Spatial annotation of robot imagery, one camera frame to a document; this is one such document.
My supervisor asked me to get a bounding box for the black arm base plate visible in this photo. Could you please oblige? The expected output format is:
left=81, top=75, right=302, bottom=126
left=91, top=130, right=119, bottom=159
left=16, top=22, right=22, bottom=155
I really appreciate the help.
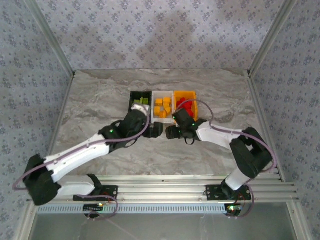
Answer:
left=72, top=184, right=119, bottom=202
left=205, top=184, right=252, bottom=202

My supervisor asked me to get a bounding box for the small circuit board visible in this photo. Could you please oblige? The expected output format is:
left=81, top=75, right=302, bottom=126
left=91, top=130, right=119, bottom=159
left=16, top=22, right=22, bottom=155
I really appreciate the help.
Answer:
left=224, top=203, right=243, bottom=214
left=83, top=203, right=105, bottom=213

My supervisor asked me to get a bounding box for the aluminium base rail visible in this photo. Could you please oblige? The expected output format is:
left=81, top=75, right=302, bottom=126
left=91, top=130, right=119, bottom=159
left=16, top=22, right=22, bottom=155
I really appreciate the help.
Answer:
left=26, top=174, right=300, bottom=204

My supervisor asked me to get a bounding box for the aluminium side rail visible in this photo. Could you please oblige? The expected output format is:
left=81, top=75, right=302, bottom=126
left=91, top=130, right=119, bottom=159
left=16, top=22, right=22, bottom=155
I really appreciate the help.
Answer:
left=37, top=72, right=76, bottom=185
left=246, top=71, right=286, bottom=183

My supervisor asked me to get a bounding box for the aluminium frame post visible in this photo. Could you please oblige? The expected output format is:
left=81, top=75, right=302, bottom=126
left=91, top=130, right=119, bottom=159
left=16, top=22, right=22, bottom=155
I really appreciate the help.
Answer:
left=247, top=0, right=300, bottom=77
left=24, top=0, right=76, bottom=79

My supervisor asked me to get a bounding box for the left wrist black cable loop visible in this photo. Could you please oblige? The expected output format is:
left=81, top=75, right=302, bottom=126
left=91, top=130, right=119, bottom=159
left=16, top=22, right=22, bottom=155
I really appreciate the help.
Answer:
left=123, top=138, right=137, bottom=149

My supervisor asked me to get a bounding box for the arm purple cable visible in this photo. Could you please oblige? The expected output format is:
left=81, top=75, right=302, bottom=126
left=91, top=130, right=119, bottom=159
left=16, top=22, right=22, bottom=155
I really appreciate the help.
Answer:
left=12, top=106, right=152, bottom=222
left=174, top=99, right=278, bottom=220

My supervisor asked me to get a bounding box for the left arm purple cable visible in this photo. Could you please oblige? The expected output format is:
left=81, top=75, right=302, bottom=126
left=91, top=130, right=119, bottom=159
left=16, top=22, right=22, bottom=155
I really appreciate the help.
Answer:
left=12, top=106, right=152, bottom=222

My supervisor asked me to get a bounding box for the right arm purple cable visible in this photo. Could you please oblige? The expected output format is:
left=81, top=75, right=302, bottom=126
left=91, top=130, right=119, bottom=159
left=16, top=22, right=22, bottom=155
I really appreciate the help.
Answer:
left=174, top=99, right=278, bottom=220

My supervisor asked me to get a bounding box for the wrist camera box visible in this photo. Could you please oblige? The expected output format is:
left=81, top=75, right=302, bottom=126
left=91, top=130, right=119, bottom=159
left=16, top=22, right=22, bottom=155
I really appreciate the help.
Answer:
left=171, top=108, right=197, bottom=128
left=121, top=103, right=151, bottom=132

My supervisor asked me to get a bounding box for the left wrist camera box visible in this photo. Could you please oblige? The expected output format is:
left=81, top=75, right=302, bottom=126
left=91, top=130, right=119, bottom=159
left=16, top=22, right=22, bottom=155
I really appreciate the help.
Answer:
left=121, top=103, right=151, bottom=132

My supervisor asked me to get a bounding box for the white plastic bin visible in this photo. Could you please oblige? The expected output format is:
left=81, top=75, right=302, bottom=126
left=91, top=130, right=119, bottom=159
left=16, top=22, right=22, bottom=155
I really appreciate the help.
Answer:
left=151, top=90, right=175, bottom=125

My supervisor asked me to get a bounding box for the black plastic bin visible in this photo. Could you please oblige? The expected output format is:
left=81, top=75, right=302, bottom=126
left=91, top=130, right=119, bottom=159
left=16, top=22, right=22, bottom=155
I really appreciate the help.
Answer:
left=129, top=90, right=153, bottom=125

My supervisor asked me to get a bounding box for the aluminium frame leg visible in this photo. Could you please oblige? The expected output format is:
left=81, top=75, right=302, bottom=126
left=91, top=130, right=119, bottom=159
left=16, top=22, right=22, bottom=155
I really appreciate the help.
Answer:
left=287, top=202, right=313, bottom=240
left=13, top=202, right=38, bottom=240

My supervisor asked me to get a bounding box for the yellow plastic bin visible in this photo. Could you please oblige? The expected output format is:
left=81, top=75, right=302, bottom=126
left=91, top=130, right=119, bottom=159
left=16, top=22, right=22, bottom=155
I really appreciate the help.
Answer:
left=173, top=90, right=199, bottom=121

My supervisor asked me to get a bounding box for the grey reflective shelf panel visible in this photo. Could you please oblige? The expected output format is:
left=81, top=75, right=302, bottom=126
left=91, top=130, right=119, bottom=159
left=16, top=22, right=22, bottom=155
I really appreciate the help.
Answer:
left=32, top=213, right=298, bottom=240

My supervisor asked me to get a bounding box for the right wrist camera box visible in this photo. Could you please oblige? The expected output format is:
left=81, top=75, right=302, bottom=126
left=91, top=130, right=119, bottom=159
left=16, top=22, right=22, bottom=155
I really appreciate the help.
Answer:
left=171, top=108, right=197, bottom=128

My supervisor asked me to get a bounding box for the grey slotted cable duct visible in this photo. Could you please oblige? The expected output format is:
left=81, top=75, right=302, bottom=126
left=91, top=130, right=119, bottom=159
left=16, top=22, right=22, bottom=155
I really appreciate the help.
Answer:
left=36, top=202, right=236, bottom=215

